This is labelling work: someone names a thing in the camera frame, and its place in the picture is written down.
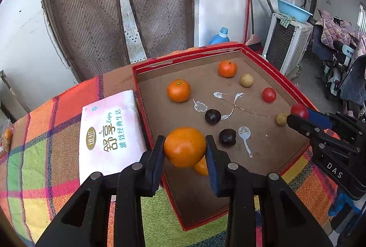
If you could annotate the white tissue pack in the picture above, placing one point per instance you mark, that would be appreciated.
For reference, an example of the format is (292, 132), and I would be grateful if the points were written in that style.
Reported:
(108, 132)

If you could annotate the ribbed metal door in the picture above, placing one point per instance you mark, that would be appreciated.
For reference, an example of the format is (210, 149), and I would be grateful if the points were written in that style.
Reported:
(85, 6)

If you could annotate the colourful plaid blanket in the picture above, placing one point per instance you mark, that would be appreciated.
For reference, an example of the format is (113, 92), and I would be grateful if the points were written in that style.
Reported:
(34, 155)

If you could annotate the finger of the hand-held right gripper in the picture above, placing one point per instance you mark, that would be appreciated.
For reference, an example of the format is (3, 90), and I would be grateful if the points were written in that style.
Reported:
(320, 118)
(303, 126)

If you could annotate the blue plastic basin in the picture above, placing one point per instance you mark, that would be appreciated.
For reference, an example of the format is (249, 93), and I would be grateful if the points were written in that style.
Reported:
(294, 11)

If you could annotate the brown kiwi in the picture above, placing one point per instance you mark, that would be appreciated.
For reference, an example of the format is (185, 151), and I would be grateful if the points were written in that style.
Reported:
(246, 80)
(281, 118)

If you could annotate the white air conditioner unit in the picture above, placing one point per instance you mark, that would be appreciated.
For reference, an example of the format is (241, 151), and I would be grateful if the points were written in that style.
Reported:
(288, 46)

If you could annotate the small red tomato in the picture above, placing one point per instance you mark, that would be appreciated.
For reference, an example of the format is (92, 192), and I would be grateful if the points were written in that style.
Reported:
(299, 111)

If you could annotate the large orange mandarin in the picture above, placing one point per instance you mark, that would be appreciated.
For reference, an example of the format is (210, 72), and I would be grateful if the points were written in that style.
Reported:
(178, 90)

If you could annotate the grey quilted scooter cover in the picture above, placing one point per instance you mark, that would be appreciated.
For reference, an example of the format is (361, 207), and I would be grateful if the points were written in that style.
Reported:
(356, 75)

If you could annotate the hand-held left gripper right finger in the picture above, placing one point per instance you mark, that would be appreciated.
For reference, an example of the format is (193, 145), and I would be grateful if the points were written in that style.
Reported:
(211, 172)

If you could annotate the blue detergent bottle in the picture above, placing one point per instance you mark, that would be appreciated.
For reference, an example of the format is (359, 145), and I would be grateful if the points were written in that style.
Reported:
(218, 39)

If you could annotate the checked cloth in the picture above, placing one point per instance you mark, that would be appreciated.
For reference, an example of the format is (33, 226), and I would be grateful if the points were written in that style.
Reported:
(285, 20)

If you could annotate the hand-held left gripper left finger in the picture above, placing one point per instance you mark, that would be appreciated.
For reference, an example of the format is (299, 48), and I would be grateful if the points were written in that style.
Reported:
(155, 169)

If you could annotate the dark purple plum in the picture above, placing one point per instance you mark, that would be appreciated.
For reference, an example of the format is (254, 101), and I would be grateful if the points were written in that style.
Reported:
(227, 137)
(212, 116)

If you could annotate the large red tomato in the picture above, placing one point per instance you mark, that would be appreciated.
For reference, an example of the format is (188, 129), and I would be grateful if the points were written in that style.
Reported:
(269, 94)

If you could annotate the pink quilted scooter cover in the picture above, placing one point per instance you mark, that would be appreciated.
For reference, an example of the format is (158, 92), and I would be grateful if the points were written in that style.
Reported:
(334, 28)

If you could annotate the small orange mandarin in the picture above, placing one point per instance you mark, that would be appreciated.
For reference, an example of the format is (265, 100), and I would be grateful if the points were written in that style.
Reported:
(185, 146)
(228, 68)
(201, 169)

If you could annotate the clear plastic fruit container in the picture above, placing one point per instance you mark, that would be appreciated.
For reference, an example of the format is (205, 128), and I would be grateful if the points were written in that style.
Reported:
(5, 138)

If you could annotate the red cardboard box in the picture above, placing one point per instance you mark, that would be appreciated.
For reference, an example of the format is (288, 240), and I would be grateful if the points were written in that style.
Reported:
(268, 138)

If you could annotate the white electric scooter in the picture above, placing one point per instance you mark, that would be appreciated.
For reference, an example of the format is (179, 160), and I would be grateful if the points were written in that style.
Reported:
(337, 72)

